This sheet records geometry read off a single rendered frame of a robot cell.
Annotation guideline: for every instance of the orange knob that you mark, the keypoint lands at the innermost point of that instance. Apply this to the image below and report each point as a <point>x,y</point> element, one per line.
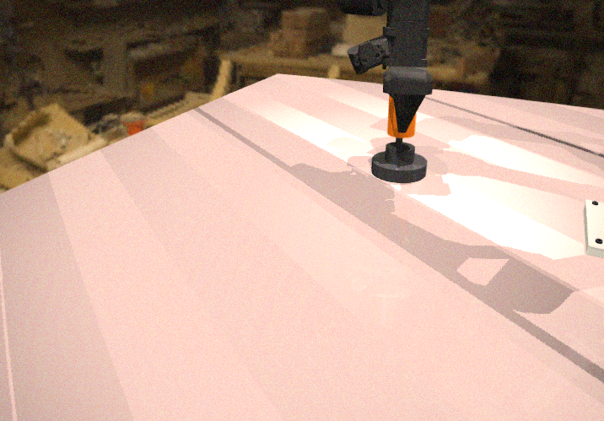
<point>392,126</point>

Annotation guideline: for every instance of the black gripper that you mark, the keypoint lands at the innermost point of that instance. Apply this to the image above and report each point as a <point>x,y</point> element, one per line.
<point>407,81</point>

